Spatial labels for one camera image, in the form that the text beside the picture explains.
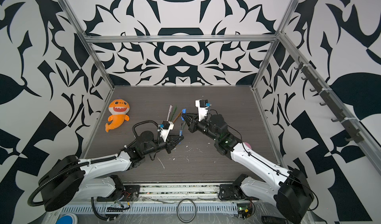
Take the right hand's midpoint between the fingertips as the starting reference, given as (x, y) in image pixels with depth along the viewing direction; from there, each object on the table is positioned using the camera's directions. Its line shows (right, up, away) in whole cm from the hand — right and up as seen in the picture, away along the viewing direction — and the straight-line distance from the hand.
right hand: (183, 114), depth 69 cm
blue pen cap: (0, +2, +1) cm, 2 cm away
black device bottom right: (+41, -48, -1) cm, 63 cm away
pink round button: (+24, -10, -15) cm, 30 cm away
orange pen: (-7, -6, +33) cm, 34 cm away
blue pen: (-1, -9, +5) cm, 11 cm away
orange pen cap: (-5, -3, +35) cm, 35 cm away
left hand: (0, -10, +5) cm, 12 cm away
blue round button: (-51, -46, -3) cm, 69 cm away
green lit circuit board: (+29, -45, +2) cm, 54 cm away
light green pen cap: (-8, 0, +36) cm, 37 cm away
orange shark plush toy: (-43, +2, +27) cm, 51 cm away
